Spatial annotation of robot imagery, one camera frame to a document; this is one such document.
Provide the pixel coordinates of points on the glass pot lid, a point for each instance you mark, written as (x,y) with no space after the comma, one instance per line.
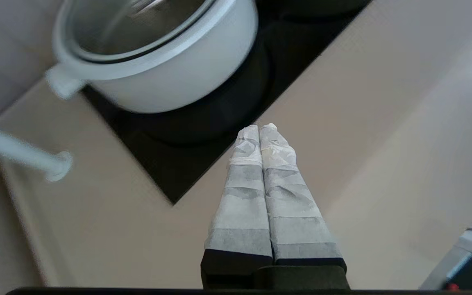
(137,24)

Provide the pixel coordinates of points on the large black glass hob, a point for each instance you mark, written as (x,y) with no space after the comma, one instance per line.
(203,135)

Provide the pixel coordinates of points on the white round pole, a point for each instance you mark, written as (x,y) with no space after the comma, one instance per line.
(14,149)

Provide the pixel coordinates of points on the white pot steel interior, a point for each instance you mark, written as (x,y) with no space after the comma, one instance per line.
(178,86)

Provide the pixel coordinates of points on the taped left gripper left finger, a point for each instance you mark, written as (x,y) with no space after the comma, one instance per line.
(240,205)

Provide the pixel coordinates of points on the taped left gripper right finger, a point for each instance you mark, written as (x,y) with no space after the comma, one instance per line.
(297,221)

